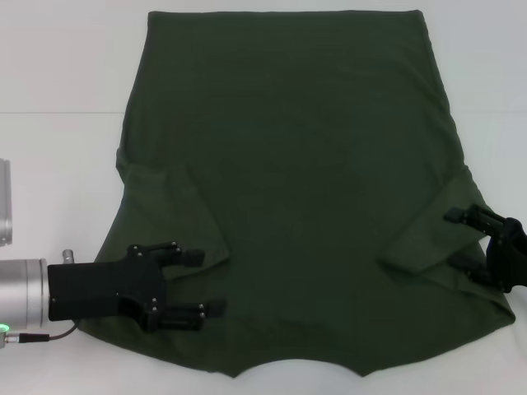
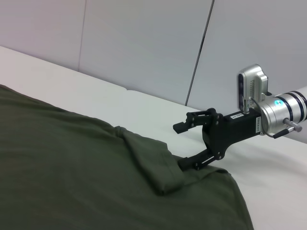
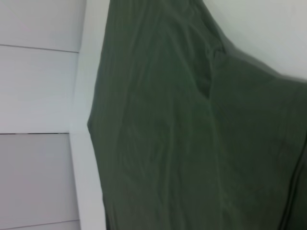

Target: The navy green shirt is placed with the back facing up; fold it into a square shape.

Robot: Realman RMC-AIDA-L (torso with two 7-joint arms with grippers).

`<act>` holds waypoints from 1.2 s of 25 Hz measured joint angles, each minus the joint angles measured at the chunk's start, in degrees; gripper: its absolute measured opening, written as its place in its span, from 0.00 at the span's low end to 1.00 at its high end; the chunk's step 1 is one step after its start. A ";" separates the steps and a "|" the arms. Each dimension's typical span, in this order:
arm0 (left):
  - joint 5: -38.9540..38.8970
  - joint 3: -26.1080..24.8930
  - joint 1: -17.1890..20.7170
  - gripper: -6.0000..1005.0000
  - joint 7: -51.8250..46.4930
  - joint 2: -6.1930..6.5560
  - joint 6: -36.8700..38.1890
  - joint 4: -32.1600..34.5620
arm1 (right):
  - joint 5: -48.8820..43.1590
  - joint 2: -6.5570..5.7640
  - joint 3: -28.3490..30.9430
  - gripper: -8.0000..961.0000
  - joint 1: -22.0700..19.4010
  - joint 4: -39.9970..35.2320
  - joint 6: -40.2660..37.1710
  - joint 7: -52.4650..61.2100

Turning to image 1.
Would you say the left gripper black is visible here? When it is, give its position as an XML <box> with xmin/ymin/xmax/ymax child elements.
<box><xmin>47</xmin><ymin>241</ymin><xmax>228</xmax><ymax>332</ymax></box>

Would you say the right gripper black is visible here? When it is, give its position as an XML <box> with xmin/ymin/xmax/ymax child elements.
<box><xmin>444</xmin><ymin>204</ymin><xmax>527</xmax><ymax>294</ymax></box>

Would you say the dark green t-shirt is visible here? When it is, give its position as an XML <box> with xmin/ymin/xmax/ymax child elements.
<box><xmin>77</xmin><ymin>8</ymin><xmax>516</xmax><ymax>378</ymax></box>

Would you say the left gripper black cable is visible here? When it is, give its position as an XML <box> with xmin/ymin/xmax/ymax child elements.
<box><xmin>0</xmin><ymin>322</ymin><xmax>79</xmax><ymax>351</ymax></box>

